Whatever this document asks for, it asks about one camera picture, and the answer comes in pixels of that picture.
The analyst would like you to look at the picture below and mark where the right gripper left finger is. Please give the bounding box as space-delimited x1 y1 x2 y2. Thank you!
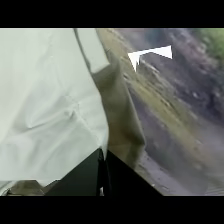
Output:
45 148 103 197

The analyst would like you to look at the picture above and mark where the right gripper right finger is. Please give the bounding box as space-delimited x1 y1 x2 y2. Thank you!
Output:
103 149 164 197

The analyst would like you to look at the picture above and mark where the white garment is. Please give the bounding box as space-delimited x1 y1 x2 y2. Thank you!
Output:
0 28 148 197

